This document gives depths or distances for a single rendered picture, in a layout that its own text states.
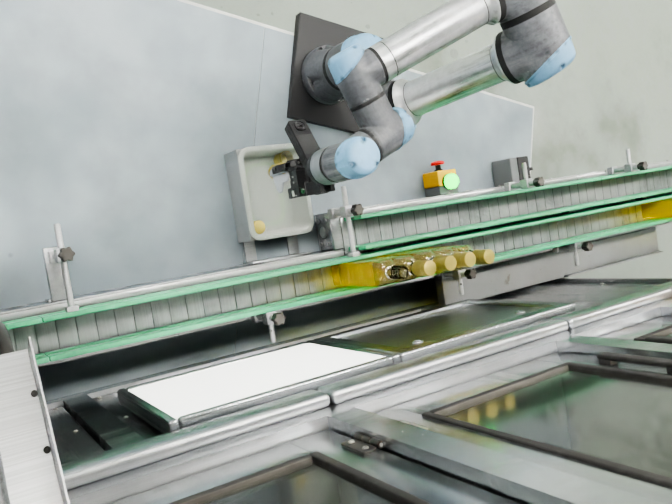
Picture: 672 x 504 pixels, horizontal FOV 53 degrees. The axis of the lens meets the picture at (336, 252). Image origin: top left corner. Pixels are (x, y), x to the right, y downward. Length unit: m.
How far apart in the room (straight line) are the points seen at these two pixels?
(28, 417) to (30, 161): 0.95
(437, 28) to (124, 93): 0.73
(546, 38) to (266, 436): 0.95
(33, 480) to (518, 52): 1.18
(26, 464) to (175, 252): 1.00
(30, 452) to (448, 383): 0.69
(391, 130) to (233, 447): 0.68
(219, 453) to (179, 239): 0.77
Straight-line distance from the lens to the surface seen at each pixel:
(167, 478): 0.97
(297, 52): 1.84
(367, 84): 1.33
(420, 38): 1.38
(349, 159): 1.26
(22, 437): 0.72
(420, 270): 1.48
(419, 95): 1.63
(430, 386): 1.15
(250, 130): 1.75
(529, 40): 1.48
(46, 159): 1.61
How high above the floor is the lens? 2.32
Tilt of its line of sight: 60 degrees down
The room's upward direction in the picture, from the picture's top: 86 degrees clockwise
